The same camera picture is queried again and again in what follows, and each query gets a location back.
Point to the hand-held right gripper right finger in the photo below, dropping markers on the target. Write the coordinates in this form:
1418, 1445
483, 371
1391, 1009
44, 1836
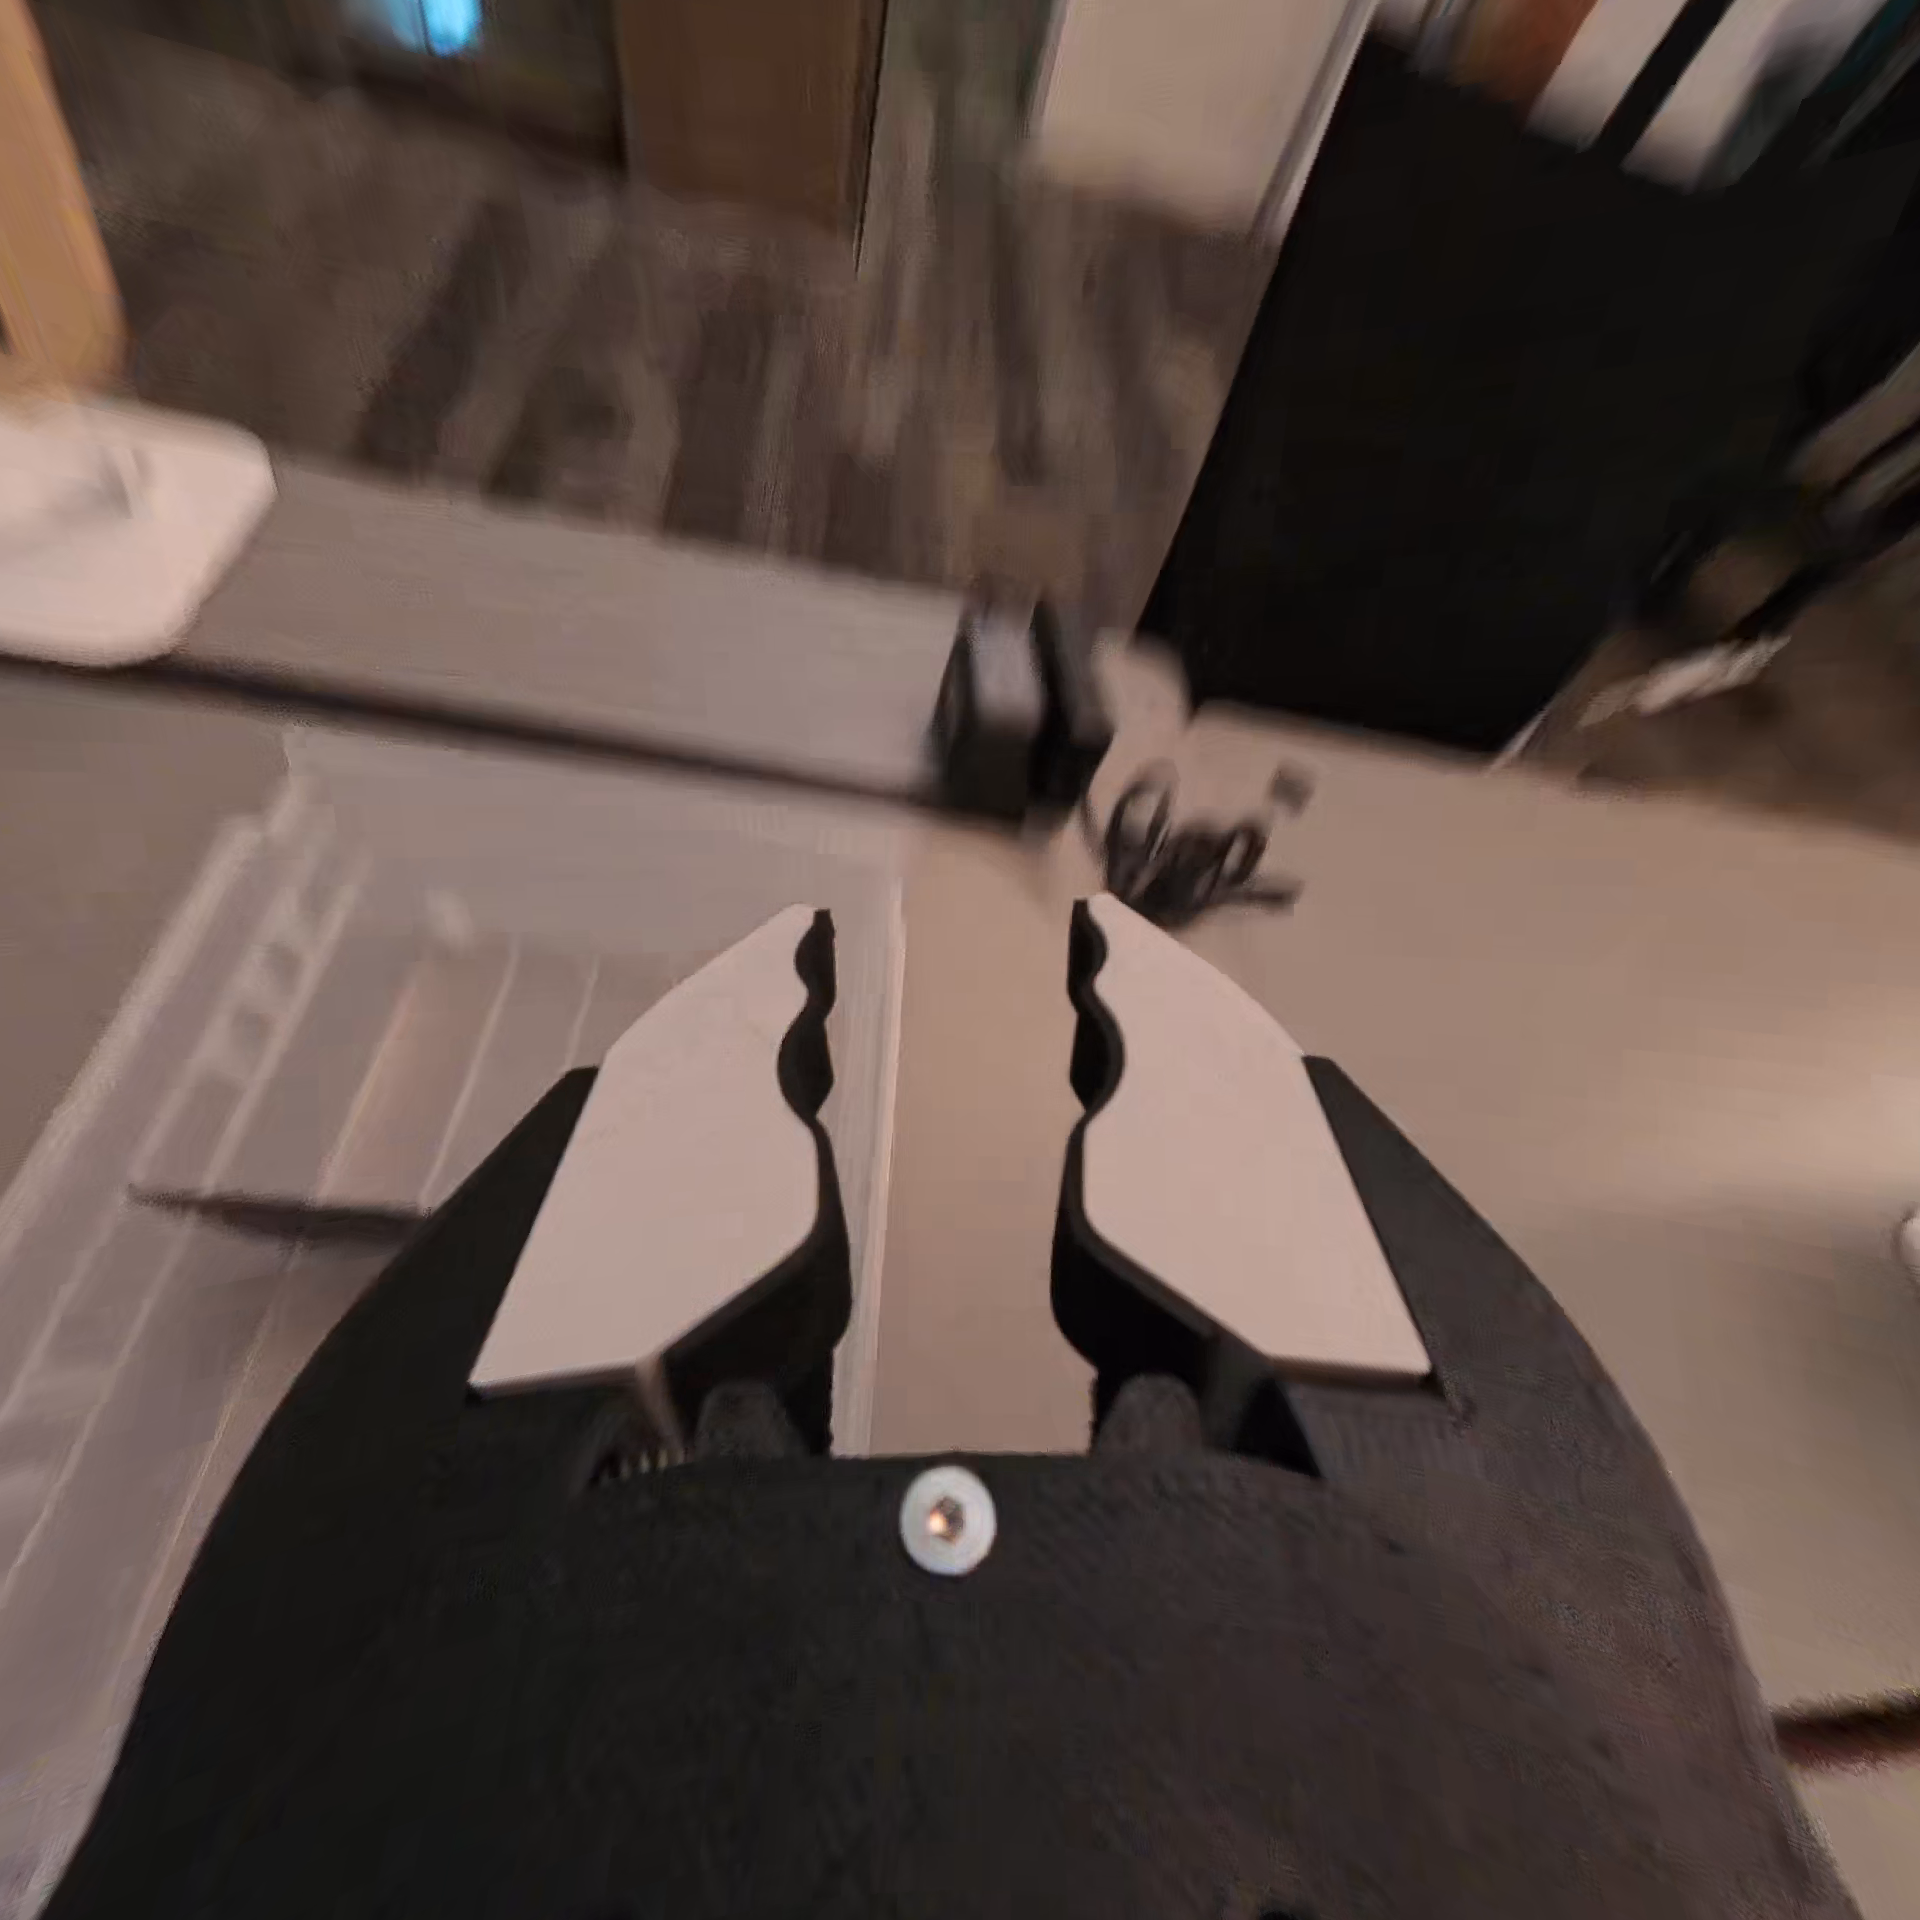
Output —
1243, 1185

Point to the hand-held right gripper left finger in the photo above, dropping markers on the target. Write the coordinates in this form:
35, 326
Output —
674, 1185

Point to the clear plastic organizer box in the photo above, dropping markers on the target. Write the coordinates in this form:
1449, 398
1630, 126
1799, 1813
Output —
376, 975

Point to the black power adapter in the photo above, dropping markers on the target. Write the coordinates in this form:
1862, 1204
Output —
1020, 705

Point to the black cabinet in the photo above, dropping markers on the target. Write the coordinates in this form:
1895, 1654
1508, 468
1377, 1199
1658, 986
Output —
1500, 377

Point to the white door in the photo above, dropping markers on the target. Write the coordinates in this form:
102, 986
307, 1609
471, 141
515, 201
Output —
1185, 107

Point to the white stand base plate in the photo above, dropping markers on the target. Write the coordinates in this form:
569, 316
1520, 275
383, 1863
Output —
106, 525

